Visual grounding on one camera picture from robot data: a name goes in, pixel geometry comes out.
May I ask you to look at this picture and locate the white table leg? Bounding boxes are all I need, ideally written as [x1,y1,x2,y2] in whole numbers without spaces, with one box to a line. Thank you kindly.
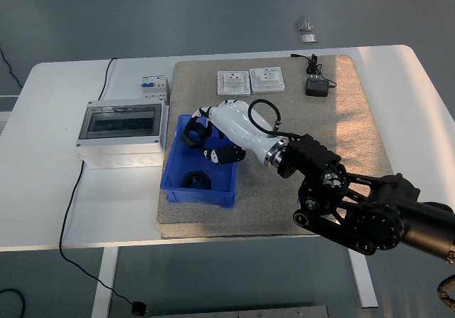
[91,248,120,318]
[346,248,378,308]

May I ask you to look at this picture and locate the thin black floor cable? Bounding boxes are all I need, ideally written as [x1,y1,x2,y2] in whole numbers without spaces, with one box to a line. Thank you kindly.
[0,46,24,88]

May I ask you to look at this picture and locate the black hexagonal nut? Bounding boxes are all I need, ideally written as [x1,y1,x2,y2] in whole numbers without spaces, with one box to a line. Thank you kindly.
[180,120,214,151]
[183,170,213,191]

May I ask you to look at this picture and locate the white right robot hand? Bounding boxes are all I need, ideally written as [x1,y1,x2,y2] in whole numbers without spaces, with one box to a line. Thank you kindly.
[181,99,285,165]

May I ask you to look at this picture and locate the grey metal plate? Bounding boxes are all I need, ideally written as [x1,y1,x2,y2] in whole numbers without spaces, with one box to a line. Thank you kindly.
[149,304,328,318]

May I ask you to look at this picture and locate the open silver floor outlet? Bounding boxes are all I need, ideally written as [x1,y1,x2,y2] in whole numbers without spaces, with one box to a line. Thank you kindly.
[293,16,314,33]

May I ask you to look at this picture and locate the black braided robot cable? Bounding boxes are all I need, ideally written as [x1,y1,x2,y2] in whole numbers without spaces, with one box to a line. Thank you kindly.
[436,274,455,310]

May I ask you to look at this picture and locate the white distribution box clear lid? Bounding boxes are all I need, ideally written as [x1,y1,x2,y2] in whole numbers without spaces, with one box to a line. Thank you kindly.
[76,97,170,169]

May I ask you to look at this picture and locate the black power cable with plug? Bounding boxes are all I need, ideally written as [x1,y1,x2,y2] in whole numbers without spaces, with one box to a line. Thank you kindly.
[58,57,147,316]

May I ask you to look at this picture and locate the black power adapter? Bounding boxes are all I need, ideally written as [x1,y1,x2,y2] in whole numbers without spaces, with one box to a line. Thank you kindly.
[304,77,331,97]

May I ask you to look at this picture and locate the blue plastic box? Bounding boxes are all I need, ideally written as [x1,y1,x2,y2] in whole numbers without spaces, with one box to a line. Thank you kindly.
[159,114,239,208]

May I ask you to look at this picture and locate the looped black floor cable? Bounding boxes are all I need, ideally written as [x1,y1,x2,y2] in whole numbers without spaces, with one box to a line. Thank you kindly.
[0,288,26,318]

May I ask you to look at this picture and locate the white circuit breaker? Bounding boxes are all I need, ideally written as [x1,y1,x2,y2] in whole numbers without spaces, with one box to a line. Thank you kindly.
[139,75,171,100]

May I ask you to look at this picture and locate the black adapter cord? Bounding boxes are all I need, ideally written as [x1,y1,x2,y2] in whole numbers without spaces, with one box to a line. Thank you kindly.
[289,53,337,90]

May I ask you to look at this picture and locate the grey-brown mat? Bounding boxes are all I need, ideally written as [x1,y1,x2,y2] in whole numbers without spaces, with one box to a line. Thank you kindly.
[156,54,395,240]

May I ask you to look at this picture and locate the white socket panel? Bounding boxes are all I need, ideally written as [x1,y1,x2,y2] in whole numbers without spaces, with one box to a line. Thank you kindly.
[248,67,287,94]
[216,70,252,95]

